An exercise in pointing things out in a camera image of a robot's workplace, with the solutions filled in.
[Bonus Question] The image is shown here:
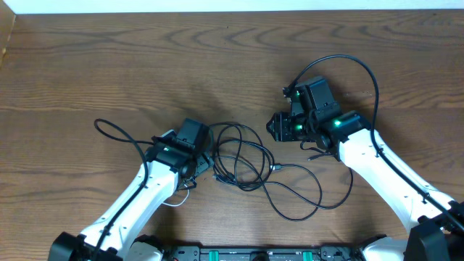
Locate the white USB cable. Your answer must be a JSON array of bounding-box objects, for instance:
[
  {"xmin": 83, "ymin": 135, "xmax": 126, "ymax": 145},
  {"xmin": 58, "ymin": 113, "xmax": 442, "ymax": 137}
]
[{"xmin": 161, "ymin": 188, "xmax": 191, "ymax": 208}]

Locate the camera black cable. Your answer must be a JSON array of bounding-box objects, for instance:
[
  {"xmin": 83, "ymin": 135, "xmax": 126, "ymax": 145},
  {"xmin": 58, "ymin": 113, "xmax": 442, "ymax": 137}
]
[
  {"xmin": 90, "ymin": 118, "xmax": 157, "ymax": 261},
  {"xmin": 286, "ymin": 54, "xmax": 464, "ymax": 233}
]

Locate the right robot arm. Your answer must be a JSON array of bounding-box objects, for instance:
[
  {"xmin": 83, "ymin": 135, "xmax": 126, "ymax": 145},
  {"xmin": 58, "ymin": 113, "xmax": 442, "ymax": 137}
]
[{"xmin": 266, "ymin": 111, "xmax": 463, "ymax": 260}]

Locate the right camera black cable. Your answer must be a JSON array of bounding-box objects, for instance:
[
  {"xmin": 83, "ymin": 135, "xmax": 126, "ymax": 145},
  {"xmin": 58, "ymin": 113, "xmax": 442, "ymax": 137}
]
[{"xmin": 286, "ymin": 54, "xmax": 464, "ymax": 233}]

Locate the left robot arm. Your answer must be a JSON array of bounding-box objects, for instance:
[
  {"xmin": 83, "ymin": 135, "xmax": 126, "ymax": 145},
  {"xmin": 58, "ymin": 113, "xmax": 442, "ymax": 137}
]
[{"xmin": 48, "ymin": 125, "xmax": 212, "ymax": 260}]

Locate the left camera black cable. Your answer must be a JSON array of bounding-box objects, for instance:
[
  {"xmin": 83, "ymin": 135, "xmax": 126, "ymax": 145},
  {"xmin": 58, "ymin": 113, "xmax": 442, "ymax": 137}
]
[{"xmin": 90, "ymin": 118, "xmax": 157, "ymax": 261}]

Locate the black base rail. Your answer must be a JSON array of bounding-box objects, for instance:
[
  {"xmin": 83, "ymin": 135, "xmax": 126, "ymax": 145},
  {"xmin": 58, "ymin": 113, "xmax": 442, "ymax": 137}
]
[{"xmin": 133, "ymin": 235, "xmax": 389, "ymax": 261}]

